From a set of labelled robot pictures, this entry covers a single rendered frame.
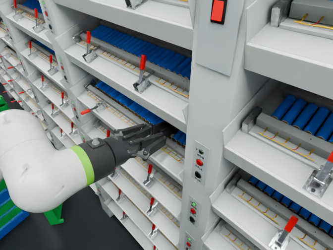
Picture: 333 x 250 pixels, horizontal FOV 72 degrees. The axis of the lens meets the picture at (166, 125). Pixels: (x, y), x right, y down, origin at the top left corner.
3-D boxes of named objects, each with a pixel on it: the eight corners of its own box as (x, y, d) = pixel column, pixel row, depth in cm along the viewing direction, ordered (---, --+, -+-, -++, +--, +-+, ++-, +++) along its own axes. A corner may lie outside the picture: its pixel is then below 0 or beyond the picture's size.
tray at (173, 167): (185, 189, 66) (179, 174, 59) (81, 104, 100) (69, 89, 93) (227, 140, 72) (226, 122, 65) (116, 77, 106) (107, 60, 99)
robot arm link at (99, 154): (74, 172, 56) (94, 195, 51) (70, 131, 50) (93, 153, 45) (96, 162, 60) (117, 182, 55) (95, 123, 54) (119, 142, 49)
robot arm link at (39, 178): (24, 233, 43) (21, 210, 36) (-2, 180, 47) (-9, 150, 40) (91, 196, 53) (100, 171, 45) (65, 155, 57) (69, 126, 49)
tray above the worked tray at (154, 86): (190, 136, 54) (178, 94, 43) (69, 60, 88) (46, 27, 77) (240, 83, 60) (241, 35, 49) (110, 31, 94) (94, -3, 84)
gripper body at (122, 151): (116, 151, 50) (147, 137, 57) (95, 133, 55) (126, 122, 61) (116, 176, 54) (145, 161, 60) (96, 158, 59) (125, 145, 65)
